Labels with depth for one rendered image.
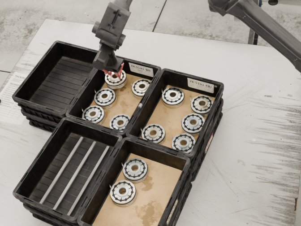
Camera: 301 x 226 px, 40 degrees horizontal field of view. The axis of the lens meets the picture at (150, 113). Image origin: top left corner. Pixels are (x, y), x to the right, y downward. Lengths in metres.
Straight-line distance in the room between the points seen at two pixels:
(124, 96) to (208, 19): 1.72
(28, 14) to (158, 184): 2.65
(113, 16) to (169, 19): 2.23
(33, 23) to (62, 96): 1.91
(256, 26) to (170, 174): 0.74
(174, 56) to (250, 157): 0.73
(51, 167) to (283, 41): 1.09
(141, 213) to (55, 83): 0.84
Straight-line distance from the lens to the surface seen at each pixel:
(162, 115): 1.85
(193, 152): 1.62
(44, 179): 1.81
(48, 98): 2.06
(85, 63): 2.15
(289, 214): 1.79
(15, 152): 2.11
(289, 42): 1.28
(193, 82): 1.87
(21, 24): 3.92
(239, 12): 1.22
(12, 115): 2.25
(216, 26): 3.45
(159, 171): 1.70
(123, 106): 1.92
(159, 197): 1.65
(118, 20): 1.34
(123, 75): 1.95
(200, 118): 1.79
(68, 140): 1.88
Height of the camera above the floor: 2.33
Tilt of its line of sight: 53 degrees down
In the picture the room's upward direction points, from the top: 12 degrees counter-clockwise
